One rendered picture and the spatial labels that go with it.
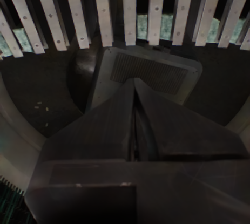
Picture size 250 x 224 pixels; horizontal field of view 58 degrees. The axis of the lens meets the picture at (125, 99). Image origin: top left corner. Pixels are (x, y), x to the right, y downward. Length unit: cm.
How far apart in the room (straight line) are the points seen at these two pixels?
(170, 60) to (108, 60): 29
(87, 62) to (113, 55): 36
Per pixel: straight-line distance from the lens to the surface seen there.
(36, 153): 188
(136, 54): 108
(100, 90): 119
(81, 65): 143
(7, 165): 155
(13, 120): 175
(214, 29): 24
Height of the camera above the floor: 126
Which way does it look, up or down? 53 degrees down
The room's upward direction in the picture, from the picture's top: 180 degrees clockwise
